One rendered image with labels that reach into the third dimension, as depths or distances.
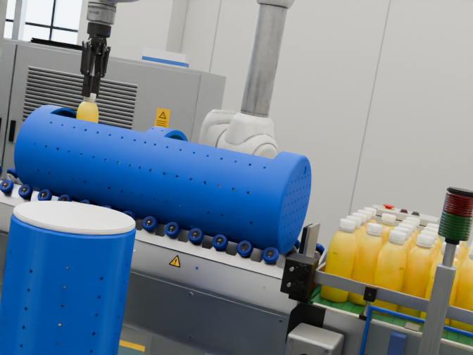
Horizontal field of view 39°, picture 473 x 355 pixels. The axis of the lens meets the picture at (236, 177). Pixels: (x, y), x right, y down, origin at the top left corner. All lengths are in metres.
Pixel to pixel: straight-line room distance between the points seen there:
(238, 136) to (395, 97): 2.44
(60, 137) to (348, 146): 2.86
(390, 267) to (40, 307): 0.82
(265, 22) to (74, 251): 1.14
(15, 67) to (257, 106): 1.95
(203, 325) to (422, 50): 3.08
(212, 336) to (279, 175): 0.51
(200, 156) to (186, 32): 3.07
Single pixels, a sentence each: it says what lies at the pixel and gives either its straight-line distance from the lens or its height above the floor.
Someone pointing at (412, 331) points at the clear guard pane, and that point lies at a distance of 1.57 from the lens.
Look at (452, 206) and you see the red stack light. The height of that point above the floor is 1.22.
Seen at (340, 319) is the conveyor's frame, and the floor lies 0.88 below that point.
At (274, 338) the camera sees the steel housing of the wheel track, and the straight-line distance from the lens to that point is 1.84.
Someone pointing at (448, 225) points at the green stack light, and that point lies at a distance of 1.40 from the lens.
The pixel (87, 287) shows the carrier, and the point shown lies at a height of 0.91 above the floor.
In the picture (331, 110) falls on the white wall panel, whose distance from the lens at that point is 4.61.
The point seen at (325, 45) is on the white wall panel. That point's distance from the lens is 4.63.
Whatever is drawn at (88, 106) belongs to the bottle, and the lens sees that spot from 2.19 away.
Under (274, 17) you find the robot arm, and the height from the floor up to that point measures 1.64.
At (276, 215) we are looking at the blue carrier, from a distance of 1.73.
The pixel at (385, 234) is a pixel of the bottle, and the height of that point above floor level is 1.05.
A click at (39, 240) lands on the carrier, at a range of 1.48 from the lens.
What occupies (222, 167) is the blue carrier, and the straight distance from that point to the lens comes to 1.80.
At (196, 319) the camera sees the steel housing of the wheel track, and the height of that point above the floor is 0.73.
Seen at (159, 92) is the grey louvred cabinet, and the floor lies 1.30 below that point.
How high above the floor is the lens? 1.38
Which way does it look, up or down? 7 degrees down
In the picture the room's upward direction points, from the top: 10 degrees clockwise
